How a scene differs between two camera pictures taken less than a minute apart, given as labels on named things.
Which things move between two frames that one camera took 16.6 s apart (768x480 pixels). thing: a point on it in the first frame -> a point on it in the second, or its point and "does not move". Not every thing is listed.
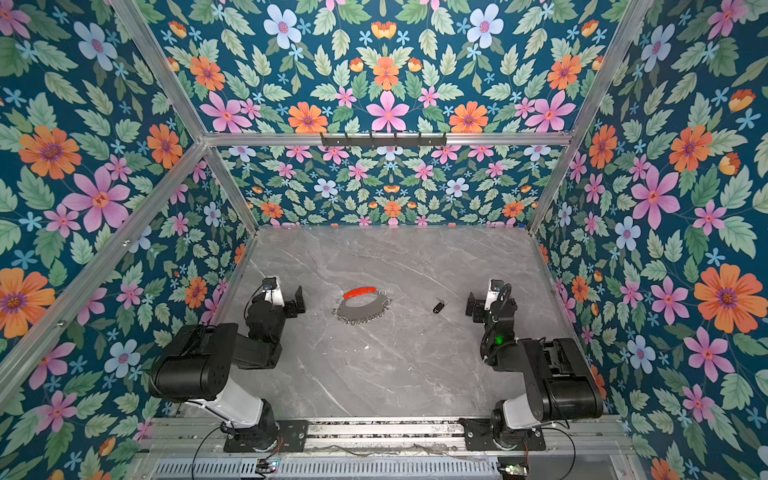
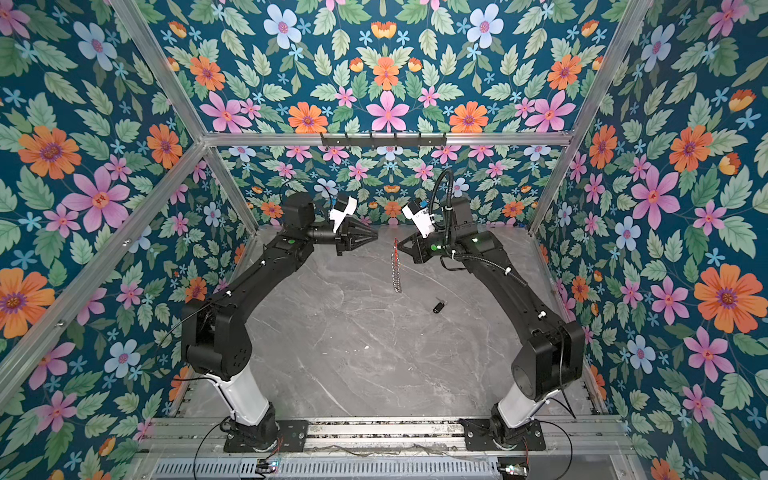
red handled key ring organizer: [358, 315] -> [396, 267]
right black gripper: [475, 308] -> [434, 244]
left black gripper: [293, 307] -> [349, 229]
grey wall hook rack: [384, 141] does not move
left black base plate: [271, 436] does not move
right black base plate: [478, 436] does not move
